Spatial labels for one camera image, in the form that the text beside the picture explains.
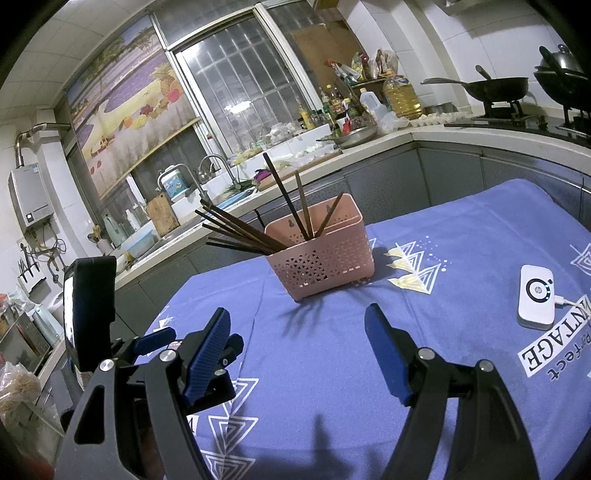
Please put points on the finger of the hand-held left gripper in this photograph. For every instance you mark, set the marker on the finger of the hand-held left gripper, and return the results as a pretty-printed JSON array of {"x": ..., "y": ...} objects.
[
  {"x": 154, "y": 340},
  {"x": 233, "y": 350}
]

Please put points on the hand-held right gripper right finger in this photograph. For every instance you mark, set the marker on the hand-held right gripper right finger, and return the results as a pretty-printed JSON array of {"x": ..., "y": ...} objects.
[{"x": 385, "y": 355}]

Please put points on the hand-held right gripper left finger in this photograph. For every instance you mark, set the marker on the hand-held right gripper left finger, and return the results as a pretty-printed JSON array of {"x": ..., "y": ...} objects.
[{"x": 207, "y": 355}]

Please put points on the pink perforated utensil basket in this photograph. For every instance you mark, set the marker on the pink perforated utensil basket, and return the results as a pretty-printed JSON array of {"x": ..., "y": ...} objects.
[{"x": 323, "y": 272}]

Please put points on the bundle of wooden chopsticks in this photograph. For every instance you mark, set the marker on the bundle of wooden chopsticks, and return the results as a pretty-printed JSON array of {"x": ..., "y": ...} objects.
[{"x": 251, "y": 241}]

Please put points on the blue printed tablecloth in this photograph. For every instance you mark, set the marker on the blue printed tablecloth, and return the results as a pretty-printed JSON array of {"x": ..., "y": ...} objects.
[{"x": 415, "y": 323}]

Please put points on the green thermos jug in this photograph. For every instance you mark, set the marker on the green thermos jug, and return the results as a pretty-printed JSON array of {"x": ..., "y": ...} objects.
[{"x": 112, "y": 233}]

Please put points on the pale blue plastic tub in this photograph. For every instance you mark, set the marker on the pale blue plastic tub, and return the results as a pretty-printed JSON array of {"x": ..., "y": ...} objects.
[{"x": 143, "y": 242}]

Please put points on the clear plastic bag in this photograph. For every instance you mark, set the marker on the clear plastic bag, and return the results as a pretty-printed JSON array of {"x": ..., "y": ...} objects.
[{"x": 18, "y": 392}]

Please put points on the upright wooden cutting board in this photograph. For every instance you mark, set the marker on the upright wooden cutting board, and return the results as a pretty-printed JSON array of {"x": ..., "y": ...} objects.
[{"x": 162, "y": 216}]

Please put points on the grey water heater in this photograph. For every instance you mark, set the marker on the grey water heater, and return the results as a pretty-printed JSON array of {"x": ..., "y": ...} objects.
[{"x": 30, "y": 198}]

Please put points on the white detergent jug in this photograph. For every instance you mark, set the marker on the white detergent jug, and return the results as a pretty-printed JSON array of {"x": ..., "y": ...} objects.
[{"x": 174, "y": 187}]

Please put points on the white pocket router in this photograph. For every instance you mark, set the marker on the white pocket router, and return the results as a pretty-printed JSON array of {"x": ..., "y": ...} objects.
[{"x": 536, "y": 300}]

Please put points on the angular steel faucet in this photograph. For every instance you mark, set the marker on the angular steel faucet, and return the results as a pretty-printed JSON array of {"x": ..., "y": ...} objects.
[{"x": 191, "y": 177}]

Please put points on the gooseneck steel faucet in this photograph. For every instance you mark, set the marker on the gooseneck steel faucet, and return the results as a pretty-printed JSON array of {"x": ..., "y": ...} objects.
[{"x": 229, "y": 168}]

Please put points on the metal exhaust pipe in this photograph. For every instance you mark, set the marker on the metal exhaust pipe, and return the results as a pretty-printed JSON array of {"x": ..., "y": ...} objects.
[{"x": 41, "y": 128}]

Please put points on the fruit print window blind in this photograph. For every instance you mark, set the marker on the fruit print window blind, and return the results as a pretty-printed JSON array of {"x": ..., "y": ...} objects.
[{"x": 129, "y": 106}]

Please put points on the flat wooden cutting board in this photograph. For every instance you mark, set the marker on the flat wooden cutting board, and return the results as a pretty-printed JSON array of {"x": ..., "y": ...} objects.
[{"x": 318, "y": 159}]

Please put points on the steel basin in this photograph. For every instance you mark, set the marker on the steel basin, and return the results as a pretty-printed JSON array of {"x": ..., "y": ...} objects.
[{"x": 353, "y": 136}]

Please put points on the egg tray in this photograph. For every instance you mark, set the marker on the egg tray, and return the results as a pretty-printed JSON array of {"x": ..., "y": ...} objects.
[{"x": 434, "y": 119}]

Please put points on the white plastic jug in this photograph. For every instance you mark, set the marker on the white plastic jug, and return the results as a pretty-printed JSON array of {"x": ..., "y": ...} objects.
[{"x": 371, "y": 108}]

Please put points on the group of condiment bottles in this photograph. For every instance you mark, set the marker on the group of condiment bottles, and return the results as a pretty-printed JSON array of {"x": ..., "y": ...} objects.
[{"x": 330, "y": 106}]

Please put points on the large cooking oil bottle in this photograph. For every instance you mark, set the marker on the large cooking oil bottle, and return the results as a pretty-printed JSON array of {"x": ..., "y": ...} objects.
[{"x": 401, "y": 99}]

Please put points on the barred window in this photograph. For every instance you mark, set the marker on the barred window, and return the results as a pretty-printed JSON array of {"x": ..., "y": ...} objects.
[{"x": 240, "y": 83}]

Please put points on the pile of snack bags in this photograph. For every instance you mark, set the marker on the pile of snack bags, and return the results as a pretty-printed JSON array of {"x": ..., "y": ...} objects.
[{"x": 369, "y": 64}]

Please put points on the brown cardboard sheet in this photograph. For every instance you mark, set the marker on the brown cardboard sheet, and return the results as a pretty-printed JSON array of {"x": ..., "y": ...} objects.
[{"x": 323, "y": 55}]

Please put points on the lidded steel wok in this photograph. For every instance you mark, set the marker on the lidded steel wok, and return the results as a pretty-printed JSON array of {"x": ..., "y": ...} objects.
[{"x": 565, "y": 78}]

